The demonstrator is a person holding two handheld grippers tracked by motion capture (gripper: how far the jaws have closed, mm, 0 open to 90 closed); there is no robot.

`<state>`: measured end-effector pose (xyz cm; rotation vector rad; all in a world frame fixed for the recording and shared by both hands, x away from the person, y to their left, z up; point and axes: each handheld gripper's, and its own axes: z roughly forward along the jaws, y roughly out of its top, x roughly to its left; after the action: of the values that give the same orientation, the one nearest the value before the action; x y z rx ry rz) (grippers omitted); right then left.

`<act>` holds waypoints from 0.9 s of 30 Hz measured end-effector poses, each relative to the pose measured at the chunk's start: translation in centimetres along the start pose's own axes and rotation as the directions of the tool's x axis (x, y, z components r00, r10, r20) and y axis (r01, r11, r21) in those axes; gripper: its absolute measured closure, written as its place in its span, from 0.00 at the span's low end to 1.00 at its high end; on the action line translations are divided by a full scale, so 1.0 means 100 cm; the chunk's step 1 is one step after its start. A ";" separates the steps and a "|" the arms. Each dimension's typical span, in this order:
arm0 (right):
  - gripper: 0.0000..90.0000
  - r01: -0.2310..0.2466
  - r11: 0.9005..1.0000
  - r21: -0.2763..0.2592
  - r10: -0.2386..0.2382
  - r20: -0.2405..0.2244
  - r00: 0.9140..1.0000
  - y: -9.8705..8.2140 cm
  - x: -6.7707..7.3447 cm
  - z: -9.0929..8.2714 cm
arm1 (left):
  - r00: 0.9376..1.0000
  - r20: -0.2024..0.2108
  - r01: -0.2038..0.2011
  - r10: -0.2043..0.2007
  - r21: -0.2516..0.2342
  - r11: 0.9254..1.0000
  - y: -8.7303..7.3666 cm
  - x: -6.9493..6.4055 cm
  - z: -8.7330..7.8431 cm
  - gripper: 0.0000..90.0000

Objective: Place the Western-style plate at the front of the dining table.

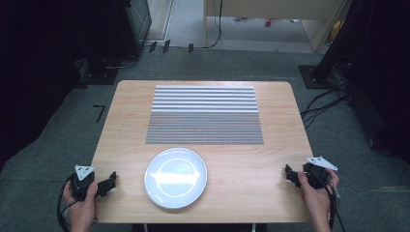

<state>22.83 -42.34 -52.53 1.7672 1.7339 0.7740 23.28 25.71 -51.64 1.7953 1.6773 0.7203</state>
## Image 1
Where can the person's right hand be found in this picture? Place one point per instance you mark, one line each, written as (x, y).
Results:
(317, 199)

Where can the white round plate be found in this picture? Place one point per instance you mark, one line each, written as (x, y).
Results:
(175, 178)

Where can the black stand base plate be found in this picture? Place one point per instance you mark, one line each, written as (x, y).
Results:
(100, 75)
(317, 79)

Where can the person's left hand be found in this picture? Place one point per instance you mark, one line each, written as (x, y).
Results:
(82, 211)

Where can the small red object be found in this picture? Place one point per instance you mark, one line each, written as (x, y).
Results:
(268, 22)

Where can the black tape strip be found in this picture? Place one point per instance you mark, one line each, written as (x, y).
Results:
(166, 46)
(190, 48)

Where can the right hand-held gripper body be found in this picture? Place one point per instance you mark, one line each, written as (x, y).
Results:
(317, 175)

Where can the yellow object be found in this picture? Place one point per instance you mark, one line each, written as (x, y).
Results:
(336, 30)

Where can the striped grey woven placemat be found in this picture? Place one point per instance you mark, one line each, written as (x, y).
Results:
(204, 116)

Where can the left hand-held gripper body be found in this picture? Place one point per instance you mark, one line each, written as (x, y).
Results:
(80, 187)

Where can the light wooden desk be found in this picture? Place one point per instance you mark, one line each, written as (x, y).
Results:
(274, 8)

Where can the dark equipment case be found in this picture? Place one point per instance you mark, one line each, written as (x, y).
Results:
(138, 22)

